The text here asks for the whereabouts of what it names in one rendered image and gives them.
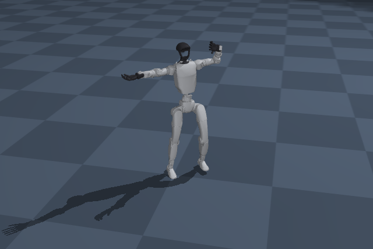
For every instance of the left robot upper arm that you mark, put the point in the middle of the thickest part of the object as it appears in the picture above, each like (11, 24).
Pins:
(205, 62)

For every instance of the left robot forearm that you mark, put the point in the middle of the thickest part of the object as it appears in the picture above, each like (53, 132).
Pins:
(218, 54)

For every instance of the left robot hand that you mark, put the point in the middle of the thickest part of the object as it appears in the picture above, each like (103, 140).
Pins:
(214, 47)

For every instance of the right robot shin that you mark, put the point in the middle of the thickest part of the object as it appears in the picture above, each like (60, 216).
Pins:
(172, 152)

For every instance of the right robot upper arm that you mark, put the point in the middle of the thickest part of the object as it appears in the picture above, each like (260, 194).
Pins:
(170, 70)

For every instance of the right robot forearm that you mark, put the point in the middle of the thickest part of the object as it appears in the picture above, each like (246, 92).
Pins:
(148, 74)

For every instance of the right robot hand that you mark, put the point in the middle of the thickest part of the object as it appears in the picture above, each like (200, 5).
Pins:
(133, 77)

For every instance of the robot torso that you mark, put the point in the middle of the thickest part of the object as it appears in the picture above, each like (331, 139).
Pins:
(185, 82)

